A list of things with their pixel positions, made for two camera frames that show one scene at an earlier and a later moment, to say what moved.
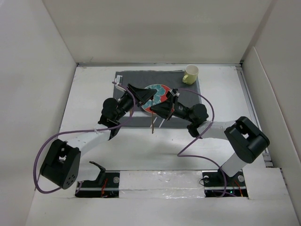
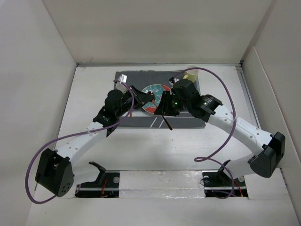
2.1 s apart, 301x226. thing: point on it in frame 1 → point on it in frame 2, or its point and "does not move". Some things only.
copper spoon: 152,120 → 170,126
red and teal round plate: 160,97 does not move
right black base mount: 214,184 does not move
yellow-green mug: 191,73 does not move
